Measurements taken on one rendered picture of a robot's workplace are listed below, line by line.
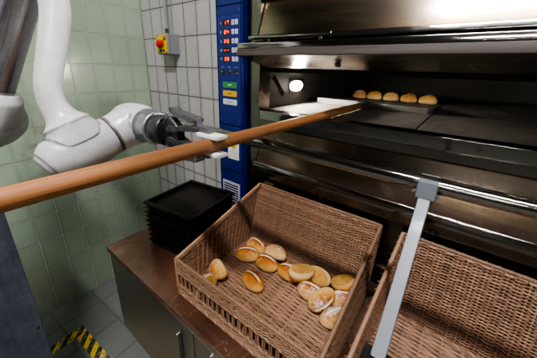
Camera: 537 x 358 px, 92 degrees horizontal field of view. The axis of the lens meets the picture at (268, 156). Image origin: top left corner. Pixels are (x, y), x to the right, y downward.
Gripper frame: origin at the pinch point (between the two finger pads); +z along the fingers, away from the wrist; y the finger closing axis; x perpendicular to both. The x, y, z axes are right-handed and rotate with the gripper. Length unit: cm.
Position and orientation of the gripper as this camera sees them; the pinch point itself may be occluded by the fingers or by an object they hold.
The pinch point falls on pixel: (212, 144)
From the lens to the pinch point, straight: 56.6
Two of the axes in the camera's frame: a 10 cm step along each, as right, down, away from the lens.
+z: 7.9, 2.2, -5.7
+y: -0.3, 9.5, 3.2
